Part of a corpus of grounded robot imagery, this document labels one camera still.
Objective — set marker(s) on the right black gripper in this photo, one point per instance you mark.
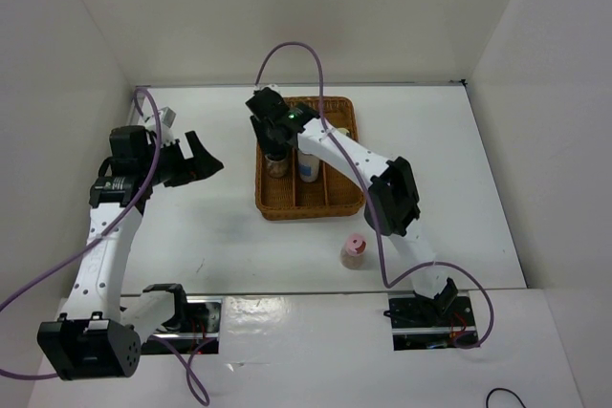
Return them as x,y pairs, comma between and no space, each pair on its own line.
267,143

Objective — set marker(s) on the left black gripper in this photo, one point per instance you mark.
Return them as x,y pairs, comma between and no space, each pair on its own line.
199,166

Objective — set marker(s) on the black-lid spice bottle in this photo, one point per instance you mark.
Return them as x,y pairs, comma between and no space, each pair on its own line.
277,166

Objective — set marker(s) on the silver-lid blue-label bottle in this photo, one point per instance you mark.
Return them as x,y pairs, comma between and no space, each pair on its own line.
308,166

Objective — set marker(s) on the pink-lid spice bottle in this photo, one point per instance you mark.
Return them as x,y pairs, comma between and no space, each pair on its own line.
352,251

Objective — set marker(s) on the yellow-lid spice bottle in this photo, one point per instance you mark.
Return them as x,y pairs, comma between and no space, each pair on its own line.
344,131

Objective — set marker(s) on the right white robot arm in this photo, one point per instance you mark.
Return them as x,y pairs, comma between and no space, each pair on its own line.
388,186

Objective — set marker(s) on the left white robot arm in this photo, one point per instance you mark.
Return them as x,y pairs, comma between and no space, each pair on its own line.
93,336

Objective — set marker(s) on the brown wicker divided tray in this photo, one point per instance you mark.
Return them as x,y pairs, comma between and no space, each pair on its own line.
331,195

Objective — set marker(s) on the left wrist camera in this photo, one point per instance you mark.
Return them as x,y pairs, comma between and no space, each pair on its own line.
167,117

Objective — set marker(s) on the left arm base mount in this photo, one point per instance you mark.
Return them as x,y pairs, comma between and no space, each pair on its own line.
200,330

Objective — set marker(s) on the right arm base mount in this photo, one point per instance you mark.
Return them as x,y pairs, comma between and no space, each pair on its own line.
444,322

